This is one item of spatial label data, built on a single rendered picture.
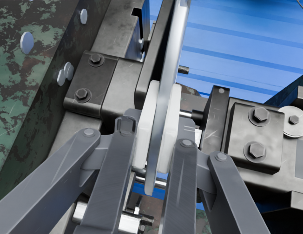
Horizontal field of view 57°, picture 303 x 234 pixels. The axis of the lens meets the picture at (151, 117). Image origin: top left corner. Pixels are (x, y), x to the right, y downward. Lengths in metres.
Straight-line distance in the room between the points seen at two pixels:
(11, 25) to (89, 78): 0.12
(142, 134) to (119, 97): 0.24
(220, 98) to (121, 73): 0.20
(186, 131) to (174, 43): 0.05
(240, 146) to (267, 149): 0.04
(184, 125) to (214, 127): 0.32
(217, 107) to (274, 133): 0.11
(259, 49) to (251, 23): 0.24
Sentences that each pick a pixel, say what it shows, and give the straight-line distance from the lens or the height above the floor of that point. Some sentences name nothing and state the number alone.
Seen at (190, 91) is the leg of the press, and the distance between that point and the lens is 0.90.
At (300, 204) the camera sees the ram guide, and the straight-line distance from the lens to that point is 0.46.
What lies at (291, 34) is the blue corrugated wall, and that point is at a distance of 2.33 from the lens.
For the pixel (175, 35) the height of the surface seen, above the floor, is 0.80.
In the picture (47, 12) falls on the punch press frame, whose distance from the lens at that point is 0.43.
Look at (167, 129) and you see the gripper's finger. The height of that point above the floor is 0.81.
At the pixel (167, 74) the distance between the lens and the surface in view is 0.18.
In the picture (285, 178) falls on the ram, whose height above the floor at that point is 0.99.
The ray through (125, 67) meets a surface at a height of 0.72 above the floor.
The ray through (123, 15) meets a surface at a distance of 0.52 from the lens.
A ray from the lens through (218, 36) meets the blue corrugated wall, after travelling 2.16.
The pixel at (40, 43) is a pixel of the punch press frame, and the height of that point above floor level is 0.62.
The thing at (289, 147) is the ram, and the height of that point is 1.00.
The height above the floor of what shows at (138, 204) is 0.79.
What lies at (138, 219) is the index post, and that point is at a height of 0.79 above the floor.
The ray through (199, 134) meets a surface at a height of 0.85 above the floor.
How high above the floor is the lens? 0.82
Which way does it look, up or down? 6 degrees down
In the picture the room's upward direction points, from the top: 103 degrees clockwise
